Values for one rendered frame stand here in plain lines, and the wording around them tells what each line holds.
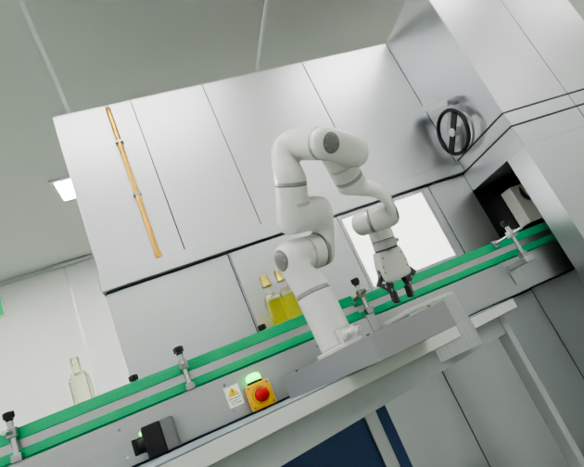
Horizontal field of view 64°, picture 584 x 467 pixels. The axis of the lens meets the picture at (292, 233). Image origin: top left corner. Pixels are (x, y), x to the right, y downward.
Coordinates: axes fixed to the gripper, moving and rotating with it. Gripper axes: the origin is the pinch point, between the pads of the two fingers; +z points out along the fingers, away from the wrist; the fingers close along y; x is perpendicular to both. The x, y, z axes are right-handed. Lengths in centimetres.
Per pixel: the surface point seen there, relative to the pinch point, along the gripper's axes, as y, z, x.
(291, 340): 36.6, 1.9, -9.5
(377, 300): -0.2, 2.0, -18.4
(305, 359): 35.4, 8.3, -5.8
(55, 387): 170, 20, -345
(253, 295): 37, -14, -40
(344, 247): -4.6, -19.0, -40.4
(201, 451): 73, 2, 52
